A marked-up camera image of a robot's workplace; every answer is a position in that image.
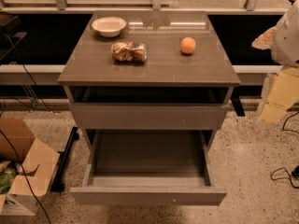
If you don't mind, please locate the open cardboard box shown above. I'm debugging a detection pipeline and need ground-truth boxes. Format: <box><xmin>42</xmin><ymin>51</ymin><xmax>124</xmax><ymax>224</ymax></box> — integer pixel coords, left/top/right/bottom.
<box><xmin>0</xmin><ymin>118</ymin><xmax>59</xmax><ymax>216</ymax></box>

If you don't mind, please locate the black cable left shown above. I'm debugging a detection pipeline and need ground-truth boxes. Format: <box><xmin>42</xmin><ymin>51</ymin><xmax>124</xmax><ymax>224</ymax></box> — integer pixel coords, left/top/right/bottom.
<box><xmin>0</xmin><ymin>31</ymin><xmax>54</xmax><ymax>224</ymax></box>

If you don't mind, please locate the black cable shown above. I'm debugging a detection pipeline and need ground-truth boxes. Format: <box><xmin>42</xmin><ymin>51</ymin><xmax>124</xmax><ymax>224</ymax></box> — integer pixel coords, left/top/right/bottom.
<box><xmin>0</xmin><ymin>31</ymin><xmax>54</xmax><ymax>224</ymax></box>
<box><xmin>269</xmin><ymin>110</ymin><xmax>299</xmax><ymax>189</ymax></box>

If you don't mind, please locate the grey drawer cabinet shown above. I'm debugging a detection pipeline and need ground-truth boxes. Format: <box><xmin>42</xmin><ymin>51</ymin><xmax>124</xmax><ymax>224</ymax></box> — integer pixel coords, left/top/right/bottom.
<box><xmin>58</xmin><ymin>10</ymin><xmax>239</xmax><ymax>145</ymax></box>

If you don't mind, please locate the grey drawer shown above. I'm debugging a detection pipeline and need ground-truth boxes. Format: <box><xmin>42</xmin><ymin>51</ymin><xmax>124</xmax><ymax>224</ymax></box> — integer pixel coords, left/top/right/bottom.
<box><xmin>70</xmin><ymin>131</ymin><xmax>227</xmax><ymax>205</ymax></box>
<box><xmin>70</xmin><ymin>103</ymin><xmax>227</xmax><ymax>130</ymax></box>

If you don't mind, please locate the black floor bar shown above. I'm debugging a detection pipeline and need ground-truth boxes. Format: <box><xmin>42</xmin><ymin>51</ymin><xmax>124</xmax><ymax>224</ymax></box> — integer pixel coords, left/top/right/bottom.
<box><xmin>50</xmin><ymin>127</ymin><xmax>79</xmax><ymax>192</ymax></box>

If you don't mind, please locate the crinkled snack bag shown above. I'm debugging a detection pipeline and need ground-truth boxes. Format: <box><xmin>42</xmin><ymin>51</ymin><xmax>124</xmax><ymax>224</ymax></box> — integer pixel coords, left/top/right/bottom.
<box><xmin>111</xmin><ymin>42</ymin><xmax>147</xmax><ymax>63</ymax></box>

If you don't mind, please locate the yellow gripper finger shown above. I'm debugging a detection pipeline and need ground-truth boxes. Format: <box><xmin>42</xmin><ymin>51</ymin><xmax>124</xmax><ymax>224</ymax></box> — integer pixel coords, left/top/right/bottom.
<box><xmin>255</xmin><ymin>67</ymin><xmax>299</xmax><ymax>129</ymax></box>

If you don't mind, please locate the grey top drawer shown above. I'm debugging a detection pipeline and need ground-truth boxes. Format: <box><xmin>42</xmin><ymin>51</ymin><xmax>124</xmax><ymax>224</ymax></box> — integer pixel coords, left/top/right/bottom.
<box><xmin>70</xmin><ymin>103</ymin><xmax>227</xmax><ymax>130</ymax></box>

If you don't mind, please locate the white bowl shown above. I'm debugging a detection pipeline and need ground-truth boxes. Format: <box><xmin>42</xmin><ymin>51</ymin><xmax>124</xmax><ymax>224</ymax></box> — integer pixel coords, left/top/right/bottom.
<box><xmin>92</xmin><ymin>17</ymin><xmax>127</xmax><ymax>37</ymax></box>

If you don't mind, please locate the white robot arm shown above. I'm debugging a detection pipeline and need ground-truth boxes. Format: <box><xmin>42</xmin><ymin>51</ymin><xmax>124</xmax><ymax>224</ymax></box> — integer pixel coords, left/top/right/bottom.
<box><xmin>252</xmin><ymin>0</ymin><xmax>299</xmax><ymax>128</ymax></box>

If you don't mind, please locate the orange fruit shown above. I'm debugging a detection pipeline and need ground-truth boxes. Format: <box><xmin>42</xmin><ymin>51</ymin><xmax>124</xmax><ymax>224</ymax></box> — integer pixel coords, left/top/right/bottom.
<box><xmin>180</xmin><ymin>37</ymin><xmax>196</xmax><ymax>54</ymax></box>

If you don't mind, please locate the black table leg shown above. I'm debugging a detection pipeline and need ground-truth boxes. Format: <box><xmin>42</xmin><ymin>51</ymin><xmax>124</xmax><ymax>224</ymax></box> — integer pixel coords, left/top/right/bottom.
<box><xmin>231</xmin><ymin>87</ymin><xmax>245</xmax><ymax>117</ymax></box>

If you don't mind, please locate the black cable right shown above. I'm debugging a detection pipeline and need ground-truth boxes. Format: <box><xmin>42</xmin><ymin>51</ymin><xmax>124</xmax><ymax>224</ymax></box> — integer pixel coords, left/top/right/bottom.
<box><xmin>269</xmin><ymin>110</ymin><xmax>299</xmax><ymax>189</ymax></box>

